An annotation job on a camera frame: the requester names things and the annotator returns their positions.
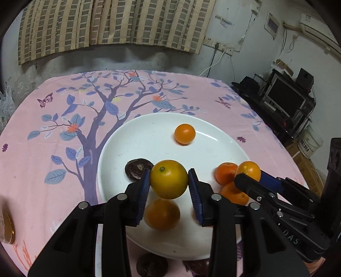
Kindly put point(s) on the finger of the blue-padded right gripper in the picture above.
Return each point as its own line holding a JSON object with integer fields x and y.
{"x": 271, "y": 183}
{"x": 263, "y": 197}

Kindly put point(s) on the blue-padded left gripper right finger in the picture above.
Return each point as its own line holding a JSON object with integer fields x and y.
{"x": 205, "y": 202}

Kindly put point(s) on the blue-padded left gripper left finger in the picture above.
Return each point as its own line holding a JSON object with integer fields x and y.
{"x": 137, "y": 193}

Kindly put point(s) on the large orange mandarin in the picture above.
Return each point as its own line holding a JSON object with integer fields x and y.
{"x": 233, "y": 194}

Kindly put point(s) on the yellow orange fruit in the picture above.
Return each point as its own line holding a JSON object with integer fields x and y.
{"x": 168, "y": 179}

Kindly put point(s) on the small orange fruit on cloth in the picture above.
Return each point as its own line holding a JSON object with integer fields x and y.
{"x": 249, "y": 168}

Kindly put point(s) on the orange mandarin on plate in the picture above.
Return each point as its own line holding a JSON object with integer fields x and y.
{"x": 225, "y": 173}

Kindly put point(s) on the cardboard box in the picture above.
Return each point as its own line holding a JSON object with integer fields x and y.
{"x": 307, "y": 169}

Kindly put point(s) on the white plastic bucket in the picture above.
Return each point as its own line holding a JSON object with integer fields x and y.
{"x": 309, "y": 141}

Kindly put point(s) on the white round plate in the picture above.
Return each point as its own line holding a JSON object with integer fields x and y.
{"x": 174, "y": 143}

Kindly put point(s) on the small orange kumquat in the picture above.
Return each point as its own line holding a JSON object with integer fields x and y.
{"x": 184, "y": 134}

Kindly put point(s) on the dark fruit on cloth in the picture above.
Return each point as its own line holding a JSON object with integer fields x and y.
{"x": 152, "y": 265}

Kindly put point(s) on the black monitor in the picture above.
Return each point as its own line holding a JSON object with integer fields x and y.
{"x": 284, "y": 96}

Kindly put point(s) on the pink floral tablecloth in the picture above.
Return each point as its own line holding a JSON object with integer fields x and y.
{"x": 51, "y": 145}

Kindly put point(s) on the black speaker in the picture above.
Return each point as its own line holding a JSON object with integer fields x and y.
{"x": 305, "y": 80}

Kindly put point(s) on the cream lidded drink bottle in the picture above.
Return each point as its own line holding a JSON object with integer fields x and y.
{"x": 7, "y": 230}

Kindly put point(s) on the white air conditioner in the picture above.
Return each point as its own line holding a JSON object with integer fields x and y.
{"x": 320, "y": 33}

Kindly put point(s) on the white plastic bag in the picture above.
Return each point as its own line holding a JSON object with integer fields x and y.
{"x": 7, "y": 107}

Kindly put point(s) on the beige checked curtain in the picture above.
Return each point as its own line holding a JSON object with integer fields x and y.
{"x": 50, "y": 27}

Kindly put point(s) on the white wall power strip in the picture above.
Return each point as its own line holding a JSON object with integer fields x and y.
{"x": 226, "y": 48}

